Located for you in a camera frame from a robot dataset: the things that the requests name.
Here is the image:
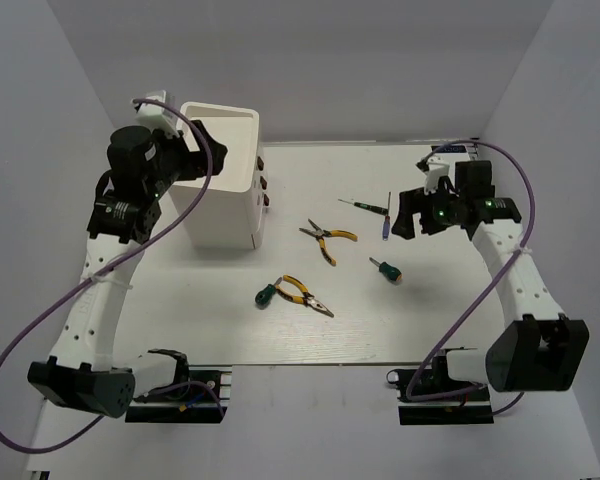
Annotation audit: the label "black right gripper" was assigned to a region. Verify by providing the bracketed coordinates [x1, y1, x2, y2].
[391, 180, 465, 240]

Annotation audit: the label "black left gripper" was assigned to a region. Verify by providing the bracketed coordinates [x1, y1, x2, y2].
[145, 119, 227, 197]

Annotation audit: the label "blue red handle screwdriver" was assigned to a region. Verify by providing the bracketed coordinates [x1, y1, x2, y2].
[382, 193, 391, 241]

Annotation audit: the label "black green precision screwdriver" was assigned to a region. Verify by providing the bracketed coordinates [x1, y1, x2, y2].
[340, 199, 389, 216]

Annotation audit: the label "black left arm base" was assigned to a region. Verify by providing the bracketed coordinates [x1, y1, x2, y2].
[124, 366, 232, 425]

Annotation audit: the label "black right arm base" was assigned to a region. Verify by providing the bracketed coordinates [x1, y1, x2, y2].
[385, 368, 494, 426]

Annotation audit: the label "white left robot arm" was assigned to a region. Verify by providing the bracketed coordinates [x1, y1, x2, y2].
[27, 120, 228, 418]

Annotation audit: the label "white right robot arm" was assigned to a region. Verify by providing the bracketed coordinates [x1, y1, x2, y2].
[392, 156, 589, 402]

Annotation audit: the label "white drawer cabinet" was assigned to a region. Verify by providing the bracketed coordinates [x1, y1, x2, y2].
[181, 101, 268, 250]

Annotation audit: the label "blue table label right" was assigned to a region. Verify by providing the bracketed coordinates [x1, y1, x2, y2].
[431, 145, 467, 155]

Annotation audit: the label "stubby green orange screwdriver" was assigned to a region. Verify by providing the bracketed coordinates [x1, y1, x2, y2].
[369, 257, 402, 283]

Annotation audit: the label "yellow needle-nose pliers upper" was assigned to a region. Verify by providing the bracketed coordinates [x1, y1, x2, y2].
[299, 219, 358, 267]

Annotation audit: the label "yellow needle-nose pliers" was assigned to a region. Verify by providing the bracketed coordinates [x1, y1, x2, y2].
[275, 275, 334, 318]
[299, 219, 358, 267]

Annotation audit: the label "yellow needle-nose pliers lower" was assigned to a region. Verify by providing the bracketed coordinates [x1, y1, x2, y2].
[275, 275, 334, 318]

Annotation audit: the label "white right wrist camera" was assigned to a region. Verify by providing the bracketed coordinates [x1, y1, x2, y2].
[416, 155, 450, 195]

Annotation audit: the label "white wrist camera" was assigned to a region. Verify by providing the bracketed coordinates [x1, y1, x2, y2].
[416, 155, 450, 195]
[132, 89, 182, 138]

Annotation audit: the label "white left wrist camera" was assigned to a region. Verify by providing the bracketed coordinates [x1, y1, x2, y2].
[132, 89, 182, 138]

